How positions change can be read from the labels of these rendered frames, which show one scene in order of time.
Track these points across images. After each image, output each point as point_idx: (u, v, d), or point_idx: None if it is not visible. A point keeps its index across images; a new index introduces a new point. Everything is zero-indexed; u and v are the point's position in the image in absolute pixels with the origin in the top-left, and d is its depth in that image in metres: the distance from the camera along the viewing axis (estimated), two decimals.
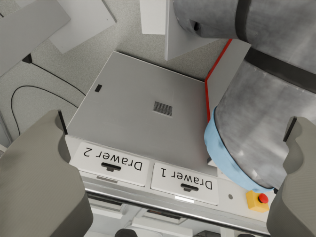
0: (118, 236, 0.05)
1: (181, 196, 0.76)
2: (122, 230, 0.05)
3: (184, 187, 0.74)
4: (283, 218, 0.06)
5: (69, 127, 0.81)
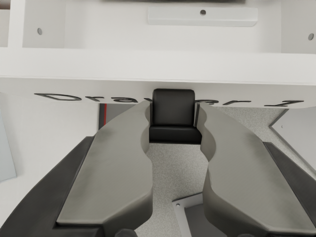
0: (118, 236, 0.05)
1: (203, 52, 0.11)
2: (122, 230, 0.05)
3: None
4: (217, 206, 0.06)
5: None
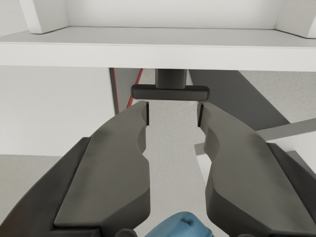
0: (118, 236, 0.05)
1: (194, 46, 0.14)
2: (122, 230, 0.05)
3: (193, 96, 0.17)
4: (220, 206, 0.06)
5: None
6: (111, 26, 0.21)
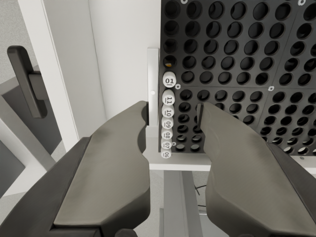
0: (118, 236, 0.05)
1: (70, 111, 0.18)
2: (122, 230, 0.05)
3: (33, 108, 0.19)
4: (220, 206, 0.06)
5: None
6: (89, 4, 0.21)
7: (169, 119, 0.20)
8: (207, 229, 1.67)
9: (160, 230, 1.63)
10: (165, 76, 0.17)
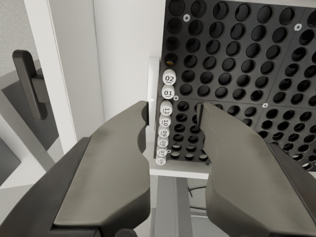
0: (118, 236, 0.05)
1: (70, 116, 0.18)
2: (122, 230, 0.05)
3: (34, 110, 0.20)
4: (220, 206, 0.06)
5: (223, 235, 0.60)
6: (95, 11, 0.21)
7: (166, 128, 0.21)
8: (198, 231, 1.69)
9: (151, 230, 1.64)
10: (164, 89, 0.18)
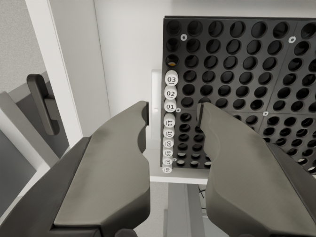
0: (118, 236, 0.05)
1: (80, 132, 0.20)
2: (122, 230, 0.05)
3: (47, 127, 0.21)
4: (220, 206, 0.06)
5: None
6: (99, 32, 0.23)
7: (170, 138, 0.22)
8: (211, 232, 1.67)
9: (164, 232, 1.65)
10: (166, 103, 0.19)
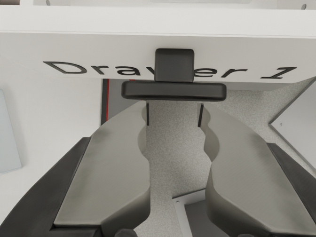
0: (118, 236, 0.05)
1: (202, 9, 0.12)
2: (122, 230, 0.05)
3: (206, 90, 0.13)
4: (220, 206, 0.06)
5: None
6: None
7: None
8: None
9: None
10: None
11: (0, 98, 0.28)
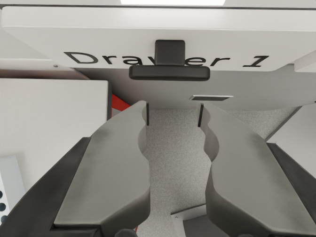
0: (118, 236, 0.05)
1: (190, 9, 0.15)
2: (122, 230, 0.05)
3: (194, 71, 0.17)
4: (220, 206, 0.06)
5: None
6: None
7: None
8: None
9: None
10: None
11: (14, 164, 0.31)
